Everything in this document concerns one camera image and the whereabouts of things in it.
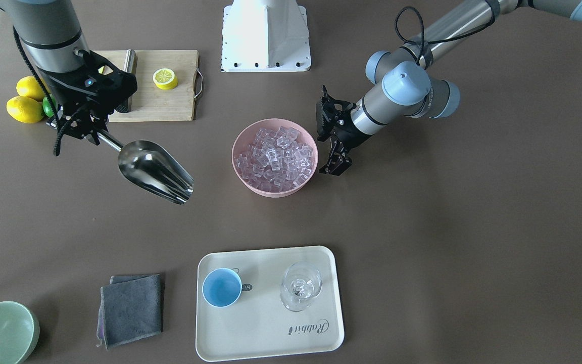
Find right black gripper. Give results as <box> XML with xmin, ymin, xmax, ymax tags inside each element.
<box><xmin>46</xmin><ymin>49</ymin><xmax>138</xmax><ymax>144</ymax></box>

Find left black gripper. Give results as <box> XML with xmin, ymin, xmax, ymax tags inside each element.
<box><xmin>316</xmin><ymin>85</ymin><xmax>371</xmax><ymax>176</ymax></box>

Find silver metal ice scoop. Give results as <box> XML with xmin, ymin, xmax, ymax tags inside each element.
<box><xmin>98</xmin><ymin>130</ymin><xmax>194</xmax><ymax>205</ymax></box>

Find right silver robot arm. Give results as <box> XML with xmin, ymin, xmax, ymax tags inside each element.
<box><xmin>0</xmin><ymin>1</ymin><xmax>138</xmax><ymax>145</ymax></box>

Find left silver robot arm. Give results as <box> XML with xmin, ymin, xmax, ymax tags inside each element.
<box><xmin>316</xmin><ymin>1</ymin><xmax>582</xmax><ymax>175</ymax></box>

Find pink bowl of ice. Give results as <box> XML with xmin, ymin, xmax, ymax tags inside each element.
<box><xmin>231</xmin><ymin>118</ymin><xmax>318</xmax><ymax>198</ymax></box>

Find light blue cup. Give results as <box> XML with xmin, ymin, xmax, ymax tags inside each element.
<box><xmin>202</xmin><ymin>268</ymin><xmax>243</xmax><ymax>308</ymax></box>

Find green lime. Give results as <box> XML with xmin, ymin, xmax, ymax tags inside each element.
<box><xmin>42</xmin><ymin>95</ymin><xmax>60</xmax><ymax>118</ymax></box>

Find whole yellow lemon upper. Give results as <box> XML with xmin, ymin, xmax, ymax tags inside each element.
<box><xmin>16</xmin><ymin>76</ymin><xmax>45</xmax><ymax>102</ymax></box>

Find whole yellow lemon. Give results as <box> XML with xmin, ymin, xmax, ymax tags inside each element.
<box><xmin>16</xmin><ymin>76</ymin><xmax>45</xmax><ymax>102</ymax></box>
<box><xmin>6</xmin><ymin>96</ymin><xmax>44</xmax><ymax>123</ymax></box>

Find steel muddler bar tool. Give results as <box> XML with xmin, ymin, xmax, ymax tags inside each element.
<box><xmin>115</xmin><ymin>49</ymin><xmax>137</xmax><ymax>113</ymax></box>

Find whole yellow lemon lower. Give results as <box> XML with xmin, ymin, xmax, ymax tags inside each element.
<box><xmin>6</xmin><ymin>96</ymin><xmax>44</xmax><ymax>123</ymax></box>

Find bamboo cutting board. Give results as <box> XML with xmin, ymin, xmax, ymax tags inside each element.
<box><xmin>109</xmin><ymin>50</ymin><xmax>199</xmax><ymax>122</ymax></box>

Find half lemon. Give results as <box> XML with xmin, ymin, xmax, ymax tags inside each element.
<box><xmin>152</xmin><ymin>68</ymin><xmax>178</xmax><ymax>90</ymax></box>

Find clear wine glass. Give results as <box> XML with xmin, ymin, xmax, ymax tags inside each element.
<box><xmin>281</xmin><ymin>262</ymin><xmax>323</xmax><ymax>312</ymax></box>

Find cream serving tray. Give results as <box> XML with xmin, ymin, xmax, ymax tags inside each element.
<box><xmin>196</xmin><ymin>246</ymin><xmax>346</xmax><ymax>362</ymax></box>

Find grey folded cloth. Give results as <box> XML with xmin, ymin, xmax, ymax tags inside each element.
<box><xmin>96</xmin><ymin>274</ymin><xmax>163</xmax><ymax>350</ymax></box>

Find light green bowl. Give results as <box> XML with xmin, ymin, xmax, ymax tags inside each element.
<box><xmin>0</xmin><ymin>301</ymin><xmax>40</xmax><ymax>363</ymax></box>

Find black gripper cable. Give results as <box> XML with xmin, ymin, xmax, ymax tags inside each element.
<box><xmin>12</xmin><ymin>25</ymin><xmax>94</xmax><ymax>157</ymax></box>

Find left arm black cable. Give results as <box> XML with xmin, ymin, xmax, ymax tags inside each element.
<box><xmin>395</xmin><ymin>6</ymin><xmax>473</xmax><ymax>66</ymax></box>

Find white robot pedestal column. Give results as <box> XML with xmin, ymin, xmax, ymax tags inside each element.
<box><xmin>220</xmin><ymin>1</ymin><xmax>312</xmax><ymax>72</ymax></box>

